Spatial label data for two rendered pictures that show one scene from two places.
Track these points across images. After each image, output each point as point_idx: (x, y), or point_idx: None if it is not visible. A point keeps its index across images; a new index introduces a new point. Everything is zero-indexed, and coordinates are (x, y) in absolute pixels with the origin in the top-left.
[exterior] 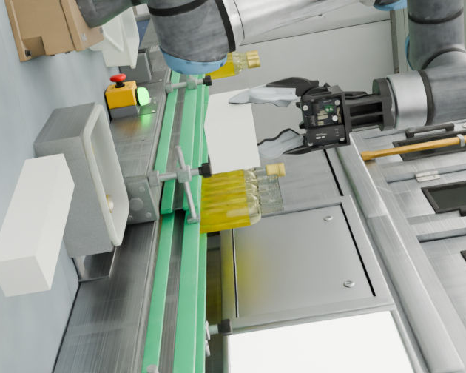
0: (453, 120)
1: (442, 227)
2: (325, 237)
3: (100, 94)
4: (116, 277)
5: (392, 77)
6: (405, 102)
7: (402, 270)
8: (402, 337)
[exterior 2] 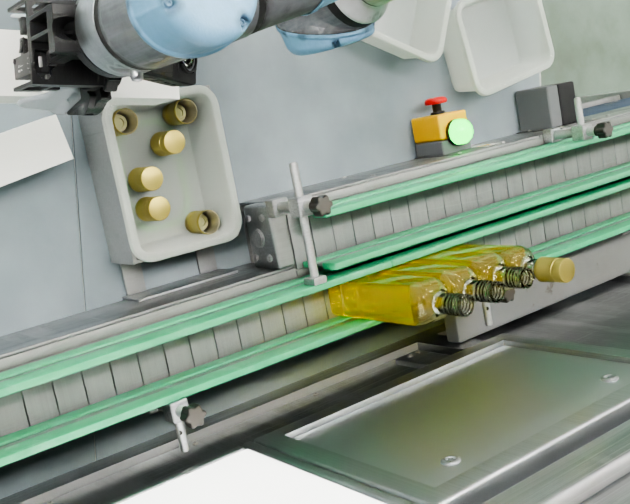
0: (143, 55)
1: None
2: (552, 399)
3: (399, 118)
4: (141, 303)
5: None
6: (79, 15)
7: (547, 480)
8: None
